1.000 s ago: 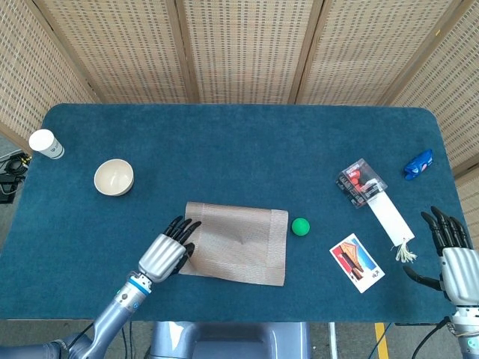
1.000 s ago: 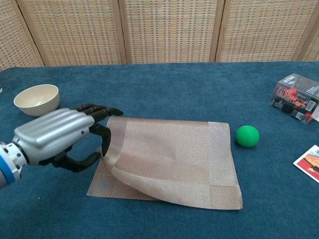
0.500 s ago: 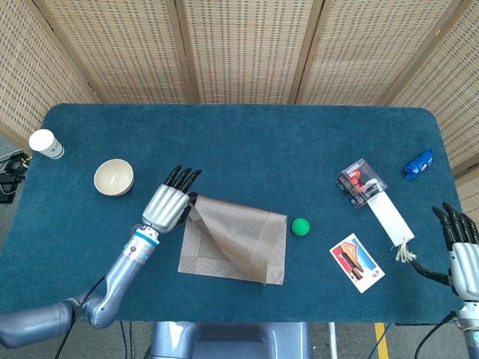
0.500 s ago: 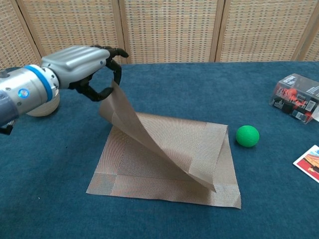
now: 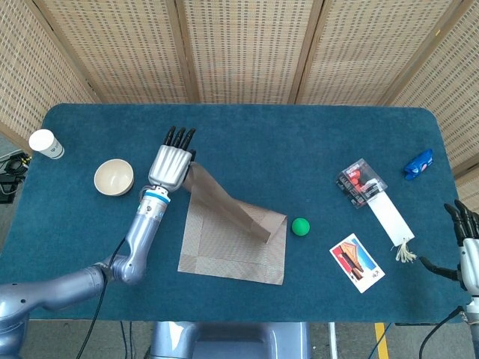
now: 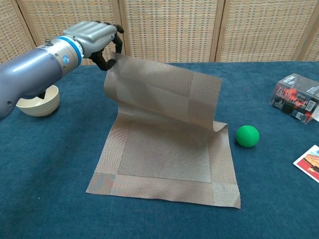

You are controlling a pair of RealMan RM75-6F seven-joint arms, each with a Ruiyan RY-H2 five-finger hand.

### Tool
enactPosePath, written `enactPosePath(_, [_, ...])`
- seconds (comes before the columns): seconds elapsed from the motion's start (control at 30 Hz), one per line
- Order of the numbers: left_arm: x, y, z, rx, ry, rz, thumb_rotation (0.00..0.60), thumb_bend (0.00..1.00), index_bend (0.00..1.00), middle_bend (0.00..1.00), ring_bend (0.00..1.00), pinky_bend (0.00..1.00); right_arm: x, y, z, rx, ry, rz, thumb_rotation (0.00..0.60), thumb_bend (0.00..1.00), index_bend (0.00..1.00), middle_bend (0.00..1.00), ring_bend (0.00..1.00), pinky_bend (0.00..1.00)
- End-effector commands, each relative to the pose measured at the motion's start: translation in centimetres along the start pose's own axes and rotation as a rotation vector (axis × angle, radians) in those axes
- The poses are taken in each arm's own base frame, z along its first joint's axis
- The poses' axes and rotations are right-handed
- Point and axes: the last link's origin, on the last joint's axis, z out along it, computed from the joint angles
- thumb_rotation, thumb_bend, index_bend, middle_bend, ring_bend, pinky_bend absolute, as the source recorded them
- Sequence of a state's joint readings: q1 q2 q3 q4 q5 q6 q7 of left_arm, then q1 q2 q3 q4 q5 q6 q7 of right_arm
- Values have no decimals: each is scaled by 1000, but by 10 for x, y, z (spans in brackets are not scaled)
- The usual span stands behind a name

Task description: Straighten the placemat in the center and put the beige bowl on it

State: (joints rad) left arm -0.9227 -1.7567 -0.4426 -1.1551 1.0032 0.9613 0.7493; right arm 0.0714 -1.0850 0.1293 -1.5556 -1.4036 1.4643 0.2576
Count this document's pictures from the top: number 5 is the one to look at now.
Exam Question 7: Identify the gray-blue robot base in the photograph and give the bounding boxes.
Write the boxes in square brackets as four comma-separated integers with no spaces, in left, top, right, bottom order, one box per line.
[147,321,314,359]

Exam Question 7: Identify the white table leg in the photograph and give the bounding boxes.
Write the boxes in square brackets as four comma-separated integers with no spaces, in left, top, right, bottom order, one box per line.
[327,322,339,359]

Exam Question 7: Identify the picture card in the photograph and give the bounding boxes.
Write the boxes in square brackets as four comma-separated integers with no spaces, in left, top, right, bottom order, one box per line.
[329,233,386,295]

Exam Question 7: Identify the blue cables under table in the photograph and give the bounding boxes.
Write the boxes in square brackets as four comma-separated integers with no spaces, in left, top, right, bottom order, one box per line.
[118,320,134,359]

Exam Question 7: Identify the clear box red black print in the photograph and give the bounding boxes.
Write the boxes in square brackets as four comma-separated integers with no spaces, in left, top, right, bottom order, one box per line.
[335,158,388,210]

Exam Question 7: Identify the cream bowl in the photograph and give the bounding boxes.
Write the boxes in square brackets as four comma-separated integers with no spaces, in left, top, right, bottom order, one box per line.
[94,159,135,197]

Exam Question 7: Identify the green ball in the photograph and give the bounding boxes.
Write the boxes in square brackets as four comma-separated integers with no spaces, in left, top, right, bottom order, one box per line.
[291,218,311,237]

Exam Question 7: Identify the blue snack packet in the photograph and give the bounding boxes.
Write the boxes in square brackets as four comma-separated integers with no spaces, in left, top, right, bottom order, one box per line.
[403,149,434,182]

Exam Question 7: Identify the blue table cover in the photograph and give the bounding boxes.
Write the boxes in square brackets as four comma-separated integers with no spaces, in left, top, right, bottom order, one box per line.
[0,103,476,325]

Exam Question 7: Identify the white paper cup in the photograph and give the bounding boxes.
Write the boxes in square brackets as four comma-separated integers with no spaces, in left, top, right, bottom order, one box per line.
[28,129,65,161]

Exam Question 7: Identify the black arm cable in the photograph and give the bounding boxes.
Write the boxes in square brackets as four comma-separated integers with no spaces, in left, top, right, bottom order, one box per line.
[418,305,467,359]
[76,237,126,359]

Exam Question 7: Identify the white bookmark with tassel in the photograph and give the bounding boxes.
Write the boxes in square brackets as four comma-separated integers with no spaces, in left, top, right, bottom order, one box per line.
[365,190,418,265]

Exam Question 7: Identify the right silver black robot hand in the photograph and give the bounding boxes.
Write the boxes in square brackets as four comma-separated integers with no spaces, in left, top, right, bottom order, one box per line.
[418,199,479,300]

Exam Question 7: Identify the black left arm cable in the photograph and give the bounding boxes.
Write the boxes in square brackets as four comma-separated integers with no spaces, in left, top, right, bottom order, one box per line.
[76,237,126,359]

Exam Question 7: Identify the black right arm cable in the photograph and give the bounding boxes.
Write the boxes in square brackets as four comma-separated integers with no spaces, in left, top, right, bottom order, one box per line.
[418,305,467,359]

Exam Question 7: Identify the black cables and adapter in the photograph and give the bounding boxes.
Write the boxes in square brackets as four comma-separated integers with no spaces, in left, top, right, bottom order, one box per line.
[0,149,33,205]

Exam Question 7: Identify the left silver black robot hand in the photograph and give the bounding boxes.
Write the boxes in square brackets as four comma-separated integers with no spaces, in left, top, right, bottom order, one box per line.
[147,126,198,194]

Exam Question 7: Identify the gray woven placemat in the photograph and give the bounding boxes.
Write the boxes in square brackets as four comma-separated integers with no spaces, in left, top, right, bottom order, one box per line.
[177,161,288,286]

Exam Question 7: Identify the woven bamboo folding screen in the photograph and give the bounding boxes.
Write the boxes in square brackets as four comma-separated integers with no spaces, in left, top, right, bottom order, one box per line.
[0,0,479,225]

